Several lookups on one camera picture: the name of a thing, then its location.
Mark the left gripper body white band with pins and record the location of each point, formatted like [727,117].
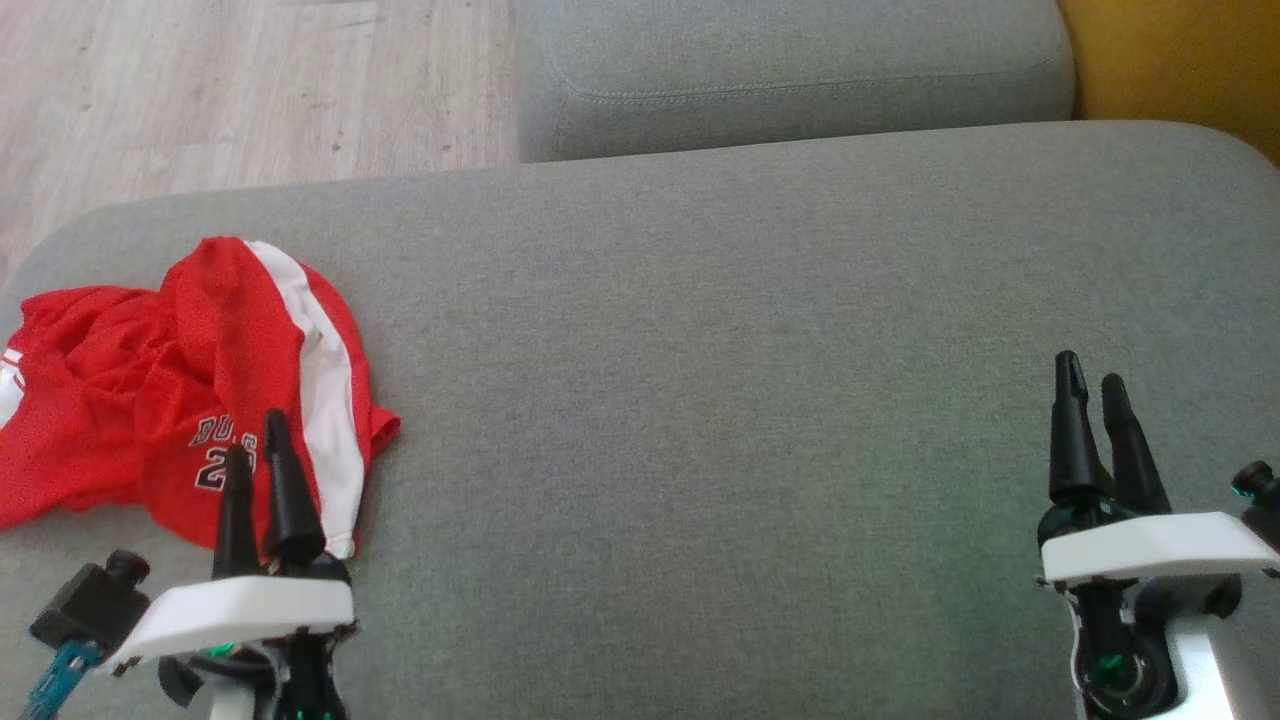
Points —
[240,610]

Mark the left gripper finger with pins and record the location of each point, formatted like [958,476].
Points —
[290,500]
[238,520]

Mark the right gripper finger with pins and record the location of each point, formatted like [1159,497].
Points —
[1130,450]
[1072,440]

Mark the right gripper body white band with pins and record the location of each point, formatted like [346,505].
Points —
[1150,545]

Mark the red basketball shorts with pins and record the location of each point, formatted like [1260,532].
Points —
[250,330]

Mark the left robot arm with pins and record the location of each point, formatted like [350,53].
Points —
[232,708]

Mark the grey sofa cushion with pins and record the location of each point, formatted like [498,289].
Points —
[700,400]

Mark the yellow sofa back cushion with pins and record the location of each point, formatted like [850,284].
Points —
[1180,60]

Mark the grey back cushion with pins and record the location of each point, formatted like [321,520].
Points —
[780,60]

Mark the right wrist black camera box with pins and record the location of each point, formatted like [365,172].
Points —
[1262,500]

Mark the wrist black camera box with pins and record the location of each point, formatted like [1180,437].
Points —
[1262,500]
[85,605]

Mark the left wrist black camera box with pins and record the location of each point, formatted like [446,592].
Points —
[85,605]

